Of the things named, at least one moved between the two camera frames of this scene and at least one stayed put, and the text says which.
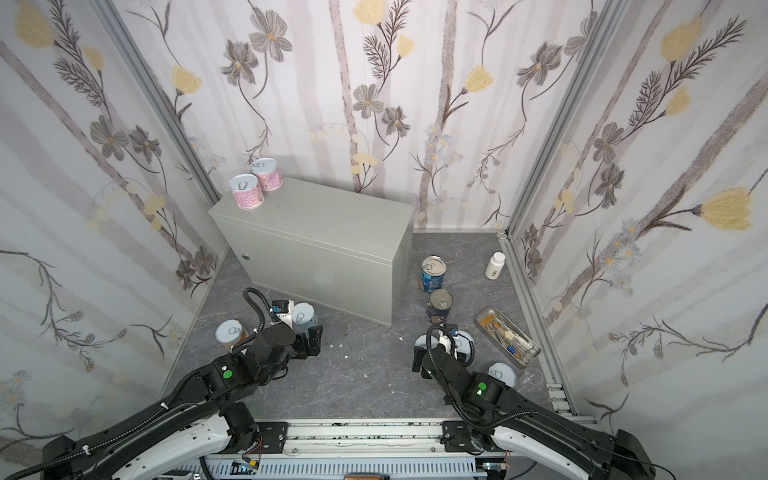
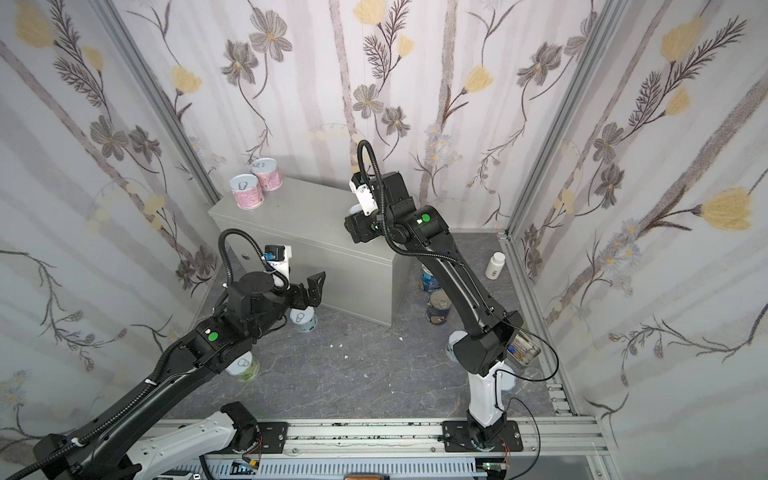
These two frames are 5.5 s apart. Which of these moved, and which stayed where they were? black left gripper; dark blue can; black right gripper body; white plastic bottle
Moved: black right gripper body; black left gripper
Stayed: white plastic bottle; dark blue can
